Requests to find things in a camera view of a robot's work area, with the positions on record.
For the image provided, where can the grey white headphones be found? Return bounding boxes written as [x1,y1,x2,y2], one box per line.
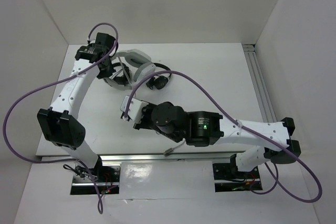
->
[111,49,156,88]

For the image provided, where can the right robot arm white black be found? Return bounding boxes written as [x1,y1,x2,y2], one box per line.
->
[128,99,301,178]

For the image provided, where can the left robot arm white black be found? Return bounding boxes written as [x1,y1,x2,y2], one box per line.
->
[37,33,117,182]

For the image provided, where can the left black headphones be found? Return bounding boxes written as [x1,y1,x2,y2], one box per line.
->
[103,62,132,90]

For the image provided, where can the black headphones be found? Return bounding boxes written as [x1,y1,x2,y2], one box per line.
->
[146,63,172,90]
[103,62,132,90]

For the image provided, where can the right black headphones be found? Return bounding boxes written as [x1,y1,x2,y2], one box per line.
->
[146,63,172,90]

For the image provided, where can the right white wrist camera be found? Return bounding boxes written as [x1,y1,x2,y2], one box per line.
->
[120,95,149,124]

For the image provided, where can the aluminium front rail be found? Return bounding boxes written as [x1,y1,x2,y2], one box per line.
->
[41,151,237,162]

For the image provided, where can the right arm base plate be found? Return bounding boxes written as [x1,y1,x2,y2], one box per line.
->
[213,163,263,192]

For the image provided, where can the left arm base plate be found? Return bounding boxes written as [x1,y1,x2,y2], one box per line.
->
[70,164,121,196]

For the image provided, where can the aluminium side rail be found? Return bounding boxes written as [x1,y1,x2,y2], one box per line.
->
[242,44,277,122]

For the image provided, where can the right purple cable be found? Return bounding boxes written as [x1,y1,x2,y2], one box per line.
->
[125,70,323,204]

